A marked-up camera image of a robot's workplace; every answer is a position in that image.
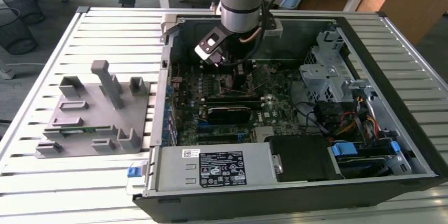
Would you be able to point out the CPU socket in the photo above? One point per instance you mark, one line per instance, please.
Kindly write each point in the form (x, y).
(248, 89)

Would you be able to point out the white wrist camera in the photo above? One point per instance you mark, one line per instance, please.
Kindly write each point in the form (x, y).
(211, 43)

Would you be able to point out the grey plastic parts rack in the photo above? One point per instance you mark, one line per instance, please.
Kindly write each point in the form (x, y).
(104, 129)

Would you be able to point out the blue case latch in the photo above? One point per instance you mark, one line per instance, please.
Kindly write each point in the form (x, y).
(135, 171)

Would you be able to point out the silver metal drive cage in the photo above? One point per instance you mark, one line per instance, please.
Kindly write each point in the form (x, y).
(321, 77)

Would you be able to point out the green RAM stick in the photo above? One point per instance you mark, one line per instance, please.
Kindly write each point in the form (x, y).
(89, 129)

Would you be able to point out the green motherboard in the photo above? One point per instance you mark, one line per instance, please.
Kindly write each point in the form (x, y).
(280, 119)

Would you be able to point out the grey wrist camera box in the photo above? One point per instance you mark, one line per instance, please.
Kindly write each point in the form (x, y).
(272, 32)

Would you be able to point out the silver power supply unit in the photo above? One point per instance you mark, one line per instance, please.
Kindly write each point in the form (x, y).
(168, 166)

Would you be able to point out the black open PC case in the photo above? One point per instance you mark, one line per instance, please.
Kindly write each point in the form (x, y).
(280, 205)

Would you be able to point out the blue drive bay tab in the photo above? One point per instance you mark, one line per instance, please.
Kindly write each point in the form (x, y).
(395, 147)

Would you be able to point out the black RAM slot bank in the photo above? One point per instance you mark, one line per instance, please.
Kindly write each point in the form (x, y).
(249, 69)
(231, 102)

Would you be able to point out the blue disk carrier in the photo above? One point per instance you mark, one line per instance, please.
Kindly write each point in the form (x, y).
(344, 150)

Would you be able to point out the black graphics card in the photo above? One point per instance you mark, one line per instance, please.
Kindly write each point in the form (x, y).
(227, 115)

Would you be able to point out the silver chipset heatsink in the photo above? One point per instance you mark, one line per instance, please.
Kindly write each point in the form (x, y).
(264, 132)

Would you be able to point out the black mesh waste bin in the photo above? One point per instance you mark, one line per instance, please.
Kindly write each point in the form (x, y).
(15, 35)
(28, 6)

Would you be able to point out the wooden cabinet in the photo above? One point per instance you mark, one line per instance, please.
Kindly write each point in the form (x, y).
(412, 3)

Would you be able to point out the black plastic fan shroud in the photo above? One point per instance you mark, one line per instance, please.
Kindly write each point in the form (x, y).
(300, 155)

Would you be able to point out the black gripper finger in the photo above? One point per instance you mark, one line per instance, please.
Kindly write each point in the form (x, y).
(239, 77)

